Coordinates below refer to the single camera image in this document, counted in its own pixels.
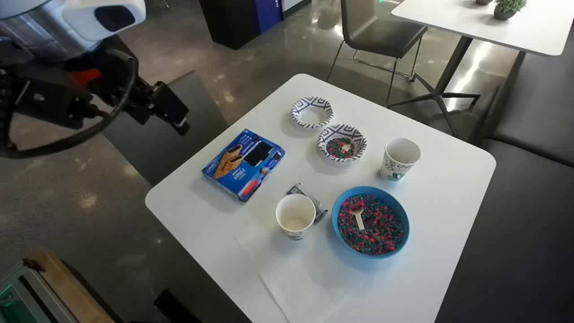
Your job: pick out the white plastic scoop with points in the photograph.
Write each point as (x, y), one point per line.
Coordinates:
(358, 220)

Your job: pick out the blue plastic bowl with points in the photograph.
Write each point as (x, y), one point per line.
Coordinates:
(342, 243)

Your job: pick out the small colourful cereal pile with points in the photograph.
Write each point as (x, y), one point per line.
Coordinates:
(342, 148)

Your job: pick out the small dark packet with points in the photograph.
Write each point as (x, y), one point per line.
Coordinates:
(322, 213)

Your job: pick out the black and blue cabinet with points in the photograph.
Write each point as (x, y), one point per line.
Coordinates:
(234, 21)

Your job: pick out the plain white paper cup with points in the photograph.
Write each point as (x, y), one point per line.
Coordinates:
(295, 216)

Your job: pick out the dark grey bench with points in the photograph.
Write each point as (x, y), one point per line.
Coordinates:
(527, 209)

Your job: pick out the blue cracker box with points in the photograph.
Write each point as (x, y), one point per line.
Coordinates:
(243, 164)

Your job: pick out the large colourful cereal pile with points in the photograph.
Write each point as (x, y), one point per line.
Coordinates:
(378, 231)

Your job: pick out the grey chair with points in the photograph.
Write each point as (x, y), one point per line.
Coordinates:
(383, 30)

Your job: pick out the dark floor mat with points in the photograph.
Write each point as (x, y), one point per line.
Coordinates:
(181, 155)

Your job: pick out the white paper sheet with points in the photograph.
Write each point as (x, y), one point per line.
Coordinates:
(324, 288)

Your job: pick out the white side table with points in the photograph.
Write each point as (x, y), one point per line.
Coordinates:
(527, 28)

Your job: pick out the wooden crate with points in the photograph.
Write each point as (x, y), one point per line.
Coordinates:
(66, 288)

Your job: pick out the green potted plant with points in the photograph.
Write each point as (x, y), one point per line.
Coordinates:
(509, 8)

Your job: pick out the black table base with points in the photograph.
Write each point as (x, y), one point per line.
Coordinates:
(177, 308)

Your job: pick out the blue patterned paper bowl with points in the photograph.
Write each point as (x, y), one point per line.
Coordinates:
(313, 114)
(342, 144)

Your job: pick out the coffee print paper cup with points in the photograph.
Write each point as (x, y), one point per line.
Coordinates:
(399, 159)

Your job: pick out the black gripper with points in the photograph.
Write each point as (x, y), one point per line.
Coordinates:
(60, 96)

